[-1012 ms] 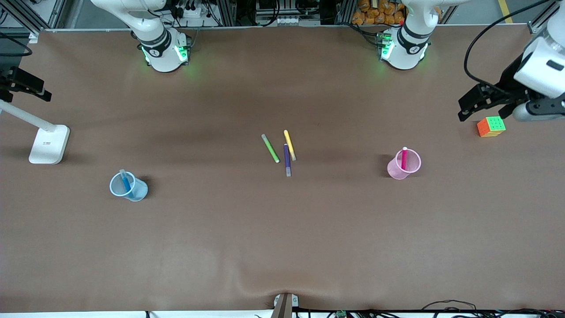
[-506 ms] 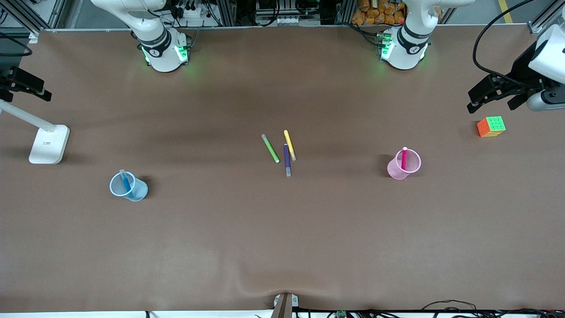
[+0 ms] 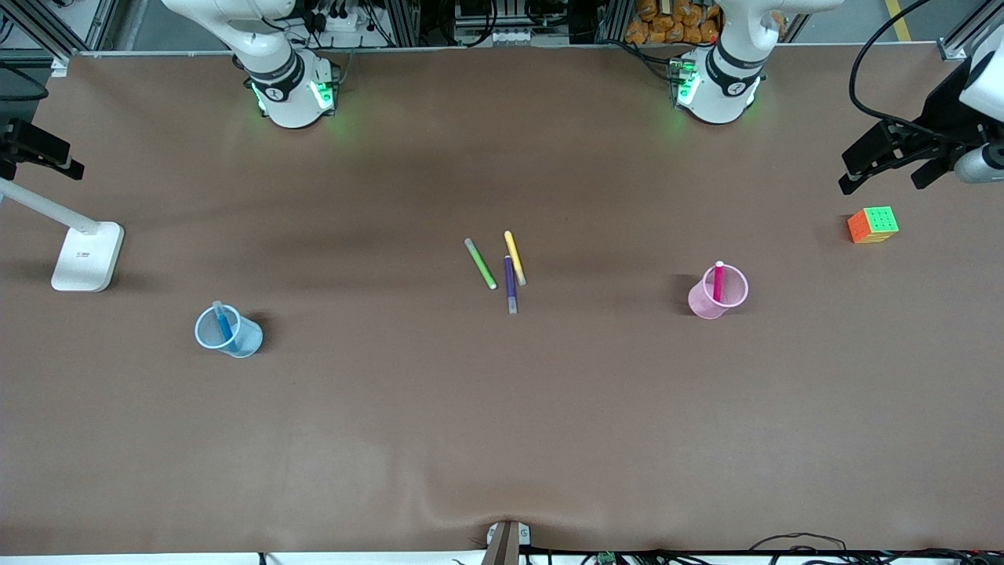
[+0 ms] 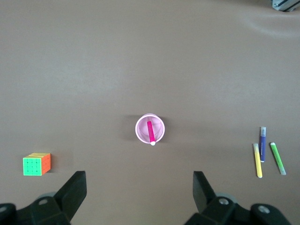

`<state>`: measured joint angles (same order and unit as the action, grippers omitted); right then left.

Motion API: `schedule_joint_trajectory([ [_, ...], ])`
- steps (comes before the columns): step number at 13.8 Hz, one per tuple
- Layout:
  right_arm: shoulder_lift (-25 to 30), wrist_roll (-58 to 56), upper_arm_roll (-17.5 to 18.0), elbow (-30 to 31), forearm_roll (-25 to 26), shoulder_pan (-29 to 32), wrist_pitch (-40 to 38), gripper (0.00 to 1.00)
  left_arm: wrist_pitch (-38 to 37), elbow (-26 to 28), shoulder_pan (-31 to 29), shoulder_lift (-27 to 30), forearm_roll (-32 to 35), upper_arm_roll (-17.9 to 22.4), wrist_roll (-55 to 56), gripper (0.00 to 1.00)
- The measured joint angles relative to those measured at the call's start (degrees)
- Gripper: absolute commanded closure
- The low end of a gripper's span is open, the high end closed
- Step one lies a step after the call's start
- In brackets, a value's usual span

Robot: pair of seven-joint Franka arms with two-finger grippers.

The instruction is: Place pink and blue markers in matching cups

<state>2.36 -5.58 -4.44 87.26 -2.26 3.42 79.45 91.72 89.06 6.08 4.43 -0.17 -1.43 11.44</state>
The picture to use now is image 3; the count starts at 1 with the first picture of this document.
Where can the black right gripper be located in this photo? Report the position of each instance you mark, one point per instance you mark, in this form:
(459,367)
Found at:
(17,137)

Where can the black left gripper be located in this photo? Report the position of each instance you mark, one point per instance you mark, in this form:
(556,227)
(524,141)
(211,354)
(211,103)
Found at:
(947,111)

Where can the pink marker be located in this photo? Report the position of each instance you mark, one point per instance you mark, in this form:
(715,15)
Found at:
(718,282)

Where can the blue marker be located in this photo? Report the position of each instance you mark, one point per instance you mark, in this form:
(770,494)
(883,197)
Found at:
(226,326)

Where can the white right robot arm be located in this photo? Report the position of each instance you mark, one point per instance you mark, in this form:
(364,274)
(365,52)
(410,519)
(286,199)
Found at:
(282,86)

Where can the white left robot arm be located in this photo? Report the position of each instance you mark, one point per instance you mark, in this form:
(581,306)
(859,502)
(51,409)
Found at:
(722,86)

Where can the colourful puzzle cube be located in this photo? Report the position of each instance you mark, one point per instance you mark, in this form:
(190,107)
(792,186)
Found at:
(872,226)

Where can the white lamp stand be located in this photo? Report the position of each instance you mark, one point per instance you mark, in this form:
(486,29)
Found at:
(86,259)

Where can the pink plastic cup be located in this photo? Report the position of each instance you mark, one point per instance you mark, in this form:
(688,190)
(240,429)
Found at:
(702,302)

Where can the orange snack bags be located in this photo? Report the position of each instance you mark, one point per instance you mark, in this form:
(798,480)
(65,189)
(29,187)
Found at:
(667,27)

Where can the blue plastic cup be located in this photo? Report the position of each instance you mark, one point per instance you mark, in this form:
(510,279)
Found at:
(245,337)

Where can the yellow marker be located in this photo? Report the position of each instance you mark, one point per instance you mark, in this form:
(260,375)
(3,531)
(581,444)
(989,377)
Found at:
(514,257)

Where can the purple marker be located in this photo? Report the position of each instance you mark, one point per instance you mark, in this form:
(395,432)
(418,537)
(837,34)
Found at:
(511,286)

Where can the white power strip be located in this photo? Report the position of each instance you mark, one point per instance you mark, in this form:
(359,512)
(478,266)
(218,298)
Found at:
(498,36)

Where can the green marker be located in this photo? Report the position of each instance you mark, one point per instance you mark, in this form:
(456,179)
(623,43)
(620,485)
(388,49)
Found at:
(480,264)

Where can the aluminium frame post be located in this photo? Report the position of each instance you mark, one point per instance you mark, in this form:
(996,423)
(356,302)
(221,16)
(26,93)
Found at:
(969,35)

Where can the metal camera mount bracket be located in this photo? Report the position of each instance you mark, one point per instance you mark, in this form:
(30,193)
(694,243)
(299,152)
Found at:
(506,541)

